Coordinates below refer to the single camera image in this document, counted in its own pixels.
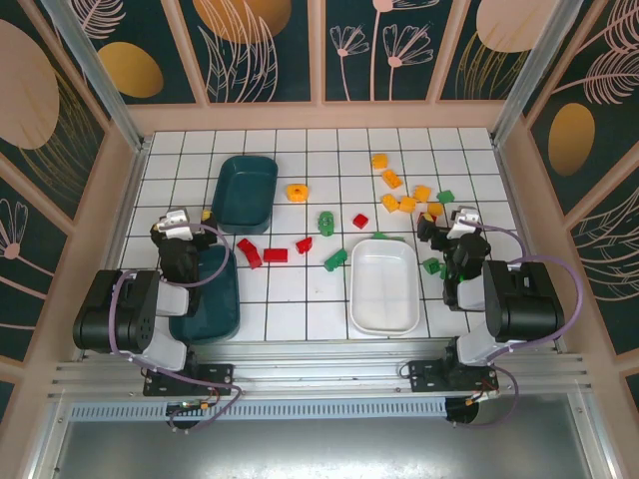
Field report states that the grey metal plate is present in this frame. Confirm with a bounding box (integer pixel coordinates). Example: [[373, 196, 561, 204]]
[[29, 393, 613, 479]]

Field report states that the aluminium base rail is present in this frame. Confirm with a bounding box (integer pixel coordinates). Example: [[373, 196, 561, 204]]
[[49, 337, 595, 400]]

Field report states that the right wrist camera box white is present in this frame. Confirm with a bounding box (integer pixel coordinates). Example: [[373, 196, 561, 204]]
[[450, 207, 483, 240]]

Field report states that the teal plastic container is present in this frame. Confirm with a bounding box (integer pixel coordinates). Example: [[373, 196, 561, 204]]
[[168, 244, 242, 344], [210, 155, 280, 235]]

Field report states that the aluminium frame post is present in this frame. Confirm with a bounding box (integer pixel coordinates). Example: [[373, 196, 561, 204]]
[[490, 0, 586, 147], [39, 0, 151, 154]]

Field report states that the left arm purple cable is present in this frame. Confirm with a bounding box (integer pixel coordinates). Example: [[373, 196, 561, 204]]
[[107, 222, 246, 435]]

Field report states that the white slotted cable duct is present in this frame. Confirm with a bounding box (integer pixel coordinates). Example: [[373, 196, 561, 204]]
[[67, 400, 448, 421]]

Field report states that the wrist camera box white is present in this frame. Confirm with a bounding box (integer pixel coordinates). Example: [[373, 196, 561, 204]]
[[158, 209, 194, 239], [450, 207, 483, 240]]

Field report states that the white plastic container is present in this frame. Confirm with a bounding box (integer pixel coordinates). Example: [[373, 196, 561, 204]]
[[348, 238, 420, 336]]

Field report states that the small wired connector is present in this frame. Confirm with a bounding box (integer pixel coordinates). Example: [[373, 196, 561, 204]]
[[167, 398, 216, 415], [466, 381, 500, 405]]

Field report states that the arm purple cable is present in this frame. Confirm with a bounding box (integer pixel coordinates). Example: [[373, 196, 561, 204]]
[[456, 224, 585, 430], [107, 222, 246, 435]]

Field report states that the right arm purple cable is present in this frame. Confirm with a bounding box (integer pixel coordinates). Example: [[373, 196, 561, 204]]
[[456, 224, 585, 430]]

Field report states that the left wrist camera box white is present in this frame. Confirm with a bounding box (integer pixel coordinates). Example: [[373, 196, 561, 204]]
[[158, 209, 194, 239]]

